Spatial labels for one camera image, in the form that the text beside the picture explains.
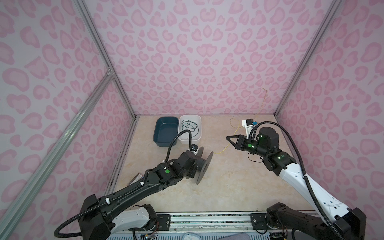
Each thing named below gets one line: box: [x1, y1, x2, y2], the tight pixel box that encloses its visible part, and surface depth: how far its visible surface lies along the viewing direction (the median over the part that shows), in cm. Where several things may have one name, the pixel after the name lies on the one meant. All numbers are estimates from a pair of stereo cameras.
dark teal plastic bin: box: [153, 116, 179, 147], surface depth 113 cm
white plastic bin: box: [178, 114, 202, 145], surface depth 114 cm
